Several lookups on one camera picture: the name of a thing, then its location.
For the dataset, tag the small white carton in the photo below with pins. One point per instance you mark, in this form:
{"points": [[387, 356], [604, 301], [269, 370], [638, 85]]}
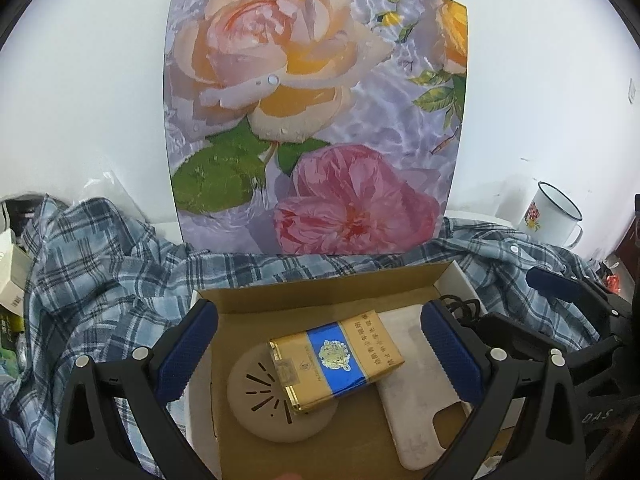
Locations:
{"points": [[12, 280]]}

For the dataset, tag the floral picture board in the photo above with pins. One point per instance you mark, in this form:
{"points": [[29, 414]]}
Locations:
{"points": [[320, 110]]}

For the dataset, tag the gold and blue cigarette pack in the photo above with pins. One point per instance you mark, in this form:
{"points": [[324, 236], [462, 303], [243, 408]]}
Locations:
{"points": [[340, 360]]}

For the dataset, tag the white enamel mug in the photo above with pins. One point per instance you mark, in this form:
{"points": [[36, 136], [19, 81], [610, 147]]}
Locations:
{"points": [[545, 212]]}

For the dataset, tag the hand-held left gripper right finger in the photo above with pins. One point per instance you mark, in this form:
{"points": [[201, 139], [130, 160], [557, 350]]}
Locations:
{"points": [[452, 352]]}

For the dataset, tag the beige phone case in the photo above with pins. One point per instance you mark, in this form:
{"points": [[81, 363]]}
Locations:
{"points": [[415, 410]]}

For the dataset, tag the beige round slotted disc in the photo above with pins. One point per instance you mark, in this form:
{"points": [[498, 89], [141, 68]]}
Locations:
{"points": [[255, 395]]}

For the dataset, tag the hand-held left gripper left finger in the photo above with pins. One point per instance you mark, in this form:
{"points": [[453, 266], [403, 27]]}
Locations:
{"points": [[187, 355]]}

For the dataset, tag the blue plaid shirt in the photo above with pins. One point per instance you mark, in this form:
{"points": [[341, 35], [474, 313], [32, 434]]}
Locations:
{"points": [[100, 285]]}

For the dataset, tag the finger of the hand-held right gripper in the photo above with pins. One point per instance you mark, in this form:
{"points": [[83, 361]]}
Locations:
{"points": [[505, 330], [555, 282]]}

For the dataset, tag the cardboard box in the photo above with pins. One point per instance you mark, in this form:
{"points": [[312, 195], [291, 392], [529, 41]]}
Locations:
{"points": [[250, 310]]}

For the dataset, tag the white wall switch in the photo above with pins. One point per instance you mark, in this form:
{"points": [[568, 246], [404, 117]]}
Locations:
{"points": [[632, 90]]}

